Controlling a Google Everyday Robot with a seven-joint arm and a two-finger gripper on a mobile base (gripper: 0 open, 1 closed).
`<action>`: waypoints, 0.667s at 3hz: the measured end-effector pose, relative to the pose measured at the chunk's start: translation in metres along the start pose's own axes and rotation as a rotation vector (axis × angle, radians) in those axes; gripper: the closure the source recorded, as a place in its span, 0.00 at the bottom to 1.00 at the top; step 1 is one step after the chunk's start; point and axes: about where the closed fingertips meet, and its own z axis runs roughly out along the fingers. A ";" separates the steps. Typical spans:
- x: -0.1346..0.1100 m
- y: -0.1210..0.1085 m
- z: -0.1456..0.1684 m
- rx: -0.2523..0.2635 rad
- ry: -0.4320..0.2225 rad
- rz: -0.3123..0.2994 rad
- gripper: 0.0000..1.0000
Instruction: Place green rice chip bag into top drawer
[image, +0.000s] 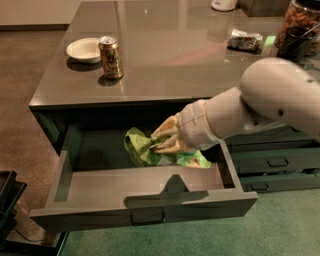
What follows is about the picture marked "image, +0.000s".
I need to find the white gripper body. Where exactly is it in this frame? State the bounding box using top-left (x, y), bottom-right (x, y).
top-left (177, 100), bottom-right (221, 149)

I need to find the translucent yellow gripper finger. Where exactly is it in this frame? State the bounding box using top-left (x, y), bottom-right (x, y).
top-left (153, 135), bottom-right (195, 154)
top-left (151, 113), bottom-right (180, 138)

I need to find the green rice chip bag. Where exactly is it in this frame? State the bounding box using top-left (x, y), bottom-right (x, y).
top-left (124, 127), bottom-right (211, 168)

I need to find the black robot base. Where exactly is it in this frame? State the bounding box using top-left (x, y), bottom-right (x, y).
top-left (0, 170), bottom-right (67, 256)

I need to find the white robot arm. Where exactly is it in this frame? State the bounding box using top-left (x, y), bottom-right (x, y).
top-left (151, 57), bottom-right (320, 154)

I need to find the grey middle right drawer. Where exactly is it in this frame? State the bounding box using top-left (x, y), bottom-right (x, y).
top-left (231, 148), bottom-right (320, 174)

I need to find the open grey top drawer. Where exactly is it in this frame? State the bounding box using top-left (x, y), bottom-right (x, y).
top-left (30, 123), bottom-right (258, 232)

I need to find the grey lower right drawer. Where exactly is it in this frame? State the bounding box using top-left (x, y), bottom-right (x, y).
top-left (240, 173), bottom-right (320, 193)

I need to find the grey upper right drawer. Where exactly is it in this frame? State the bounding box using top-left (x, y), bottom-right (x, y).
top-left (226, 126), bottom-right (313, 146)

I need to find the small crumpled snack packet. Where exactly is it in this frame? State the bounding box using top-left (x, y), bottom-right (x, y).
top-left (227, 29), bottom-right (263, 51)

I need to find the gold soda can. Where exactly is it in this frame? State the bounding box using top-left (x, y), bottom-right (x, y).
top-left (99, 35), bottom-right (124, 79)

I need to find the white bowl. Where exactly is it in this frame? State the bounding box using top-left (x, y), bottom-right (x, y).
top-left (66, 38), bottom-right (101, 64)

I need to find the white container at back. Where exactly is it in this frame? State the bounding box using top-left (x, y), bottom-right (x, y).
top-left (211, 0), bottom-right (238, 12)

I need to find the glass jar of snacks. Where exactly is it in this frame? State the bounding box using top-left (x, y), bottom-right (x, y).
top-left (275, 0), bottom-right (320, 63)

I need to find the metal drawer handle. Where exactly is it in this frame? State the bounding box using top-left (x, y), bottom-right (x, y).
top-left (130, 210), bottom-right (165, 226)

